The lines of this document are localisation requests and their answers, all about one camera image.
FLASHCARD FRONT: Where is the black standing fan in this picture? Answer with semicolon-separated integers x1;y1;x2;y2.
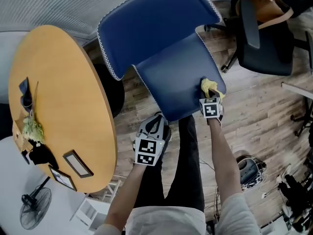
19;176;52;231

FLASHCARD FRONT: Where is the blue chair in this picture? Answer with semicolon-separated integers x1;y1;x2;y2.
97;0;227;122

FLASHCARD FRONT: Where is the person's black trouser leg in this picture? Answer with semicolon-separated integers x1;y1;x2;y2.
133;115;206;212

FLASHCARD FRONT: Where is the white venetian blind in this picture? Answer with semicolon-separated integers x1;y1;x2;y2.
0;0;157;41

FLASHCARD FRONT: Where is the person's left forearm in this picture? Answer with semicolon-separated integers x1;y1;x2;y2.
105;164;147;232

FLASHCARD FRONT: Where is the empty dark picture frame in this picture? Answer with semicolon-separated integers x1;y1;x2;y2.
63;149;94;179

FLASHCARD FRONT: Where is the brown leather handbag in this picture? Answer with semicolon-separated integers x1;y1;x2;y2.
236;0;294;30

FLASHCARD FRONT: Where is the white folding chair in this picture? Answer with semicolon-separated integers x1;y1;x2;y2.
69;180;122;232

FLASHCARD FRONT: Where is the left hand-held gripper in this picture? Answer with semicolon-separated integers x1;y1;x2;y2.
133;114;173;167

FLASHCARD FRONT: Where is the yellow wiping cloth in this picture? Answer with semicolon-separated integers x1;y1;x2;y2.
200;78;226;100

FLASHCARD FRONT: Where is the round wooden table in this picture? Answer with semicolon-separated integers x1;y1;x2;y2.
8;24;125;193

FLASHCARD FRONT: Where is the person's grey shirt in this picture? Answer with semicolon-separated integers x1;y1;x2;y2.
94;192;262;235

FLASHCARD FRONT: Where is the white desk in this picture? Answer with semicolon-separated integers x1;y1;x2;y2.
281;81;313;100

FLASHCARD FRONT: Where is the picture frame with drawing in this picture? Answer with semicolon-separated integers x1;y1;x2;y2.
48;164;78;192

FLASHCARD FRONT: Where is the black cloth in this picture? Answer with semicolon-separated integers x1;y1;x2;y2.
21;144;59;170

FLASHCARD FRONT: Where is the flower bouquet with blue wrap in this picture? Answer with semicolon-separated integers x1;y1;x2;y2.
18;76;46;148

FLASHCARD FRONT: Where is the person's right forearm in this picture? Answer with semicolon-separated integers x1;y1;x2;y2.
207;117;243;207

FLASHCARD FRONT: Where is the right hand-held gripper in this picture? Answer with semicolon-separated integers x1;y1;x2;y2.
199;89;224;127

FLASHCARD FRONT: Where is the black mesh office chair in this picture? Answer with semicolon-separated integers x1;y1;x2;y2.
204;0;313;77

